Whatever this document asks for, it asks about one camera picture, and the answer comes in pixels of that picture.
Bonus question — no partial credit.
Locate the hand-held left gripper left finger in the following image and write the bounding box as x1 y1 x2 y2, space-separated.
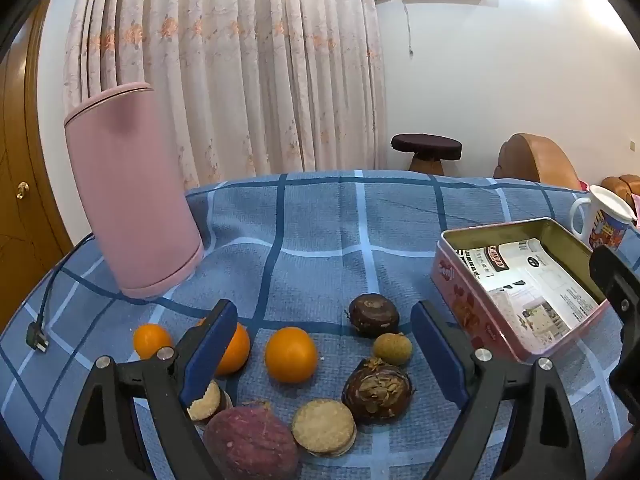
59 299 239 480

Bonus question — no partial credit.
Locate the brown leather armchair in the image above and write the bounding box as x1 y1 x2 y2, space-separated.
494 133 591 192

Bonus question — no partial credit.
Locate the printed paper lining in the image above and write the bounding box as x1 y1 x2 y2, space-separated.
452 237 601 343

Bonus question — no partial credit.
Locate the purple sweet potato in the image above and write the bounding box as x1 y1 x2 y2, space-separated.
202 400 302 480

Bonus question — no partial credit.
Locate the dark cushioned wooden stool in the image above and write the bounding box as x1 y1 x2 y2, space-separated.
391 133 463 176

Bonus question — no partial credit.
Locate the pink cylindrical kettle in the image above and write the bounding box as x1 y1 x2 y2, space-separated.
63 82 205 300

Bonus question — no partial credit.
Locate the pink floral curtain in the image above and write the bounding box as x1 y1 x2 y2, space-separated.
62 0 388 191

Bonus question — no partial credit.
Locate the white lidded cartoon mug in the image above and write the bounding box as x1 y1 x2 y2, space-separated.
570 185 637 251

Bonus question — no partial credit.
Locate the blue plaid tablecloth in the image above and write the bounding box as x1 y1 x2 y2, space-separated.
0 170 640 480

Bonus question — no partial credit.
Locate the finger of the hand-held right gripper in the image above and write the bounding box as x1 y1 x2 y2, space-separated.
589 245 640 426

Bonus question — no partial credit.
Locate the brown leather sofa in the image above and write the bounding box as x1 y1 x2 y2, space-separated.
600 174 640 226

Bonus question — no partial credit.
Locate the wooden door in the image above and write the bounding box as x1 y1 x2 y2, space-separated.
0 5 76 331

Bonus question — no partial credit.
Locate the orange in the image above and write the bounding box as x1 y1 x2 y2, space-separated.
264 326 319 384
197 317 251 376
132 323 173 361

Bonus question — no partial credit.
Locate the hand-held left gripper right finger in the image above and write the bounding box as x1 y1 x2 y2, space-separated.
410 300 587 480

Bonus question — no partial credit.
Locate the black power plug cable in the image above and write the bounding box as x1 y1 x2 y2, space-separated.
25 232 98 353

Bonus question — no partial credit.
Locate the tan patched dark water chestnut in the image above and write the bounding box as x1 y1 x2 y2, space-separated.
341 358 414 426

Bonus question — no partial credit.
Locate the pink metal tin box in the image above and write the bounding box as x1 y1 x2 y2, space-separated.
431 217 613 363

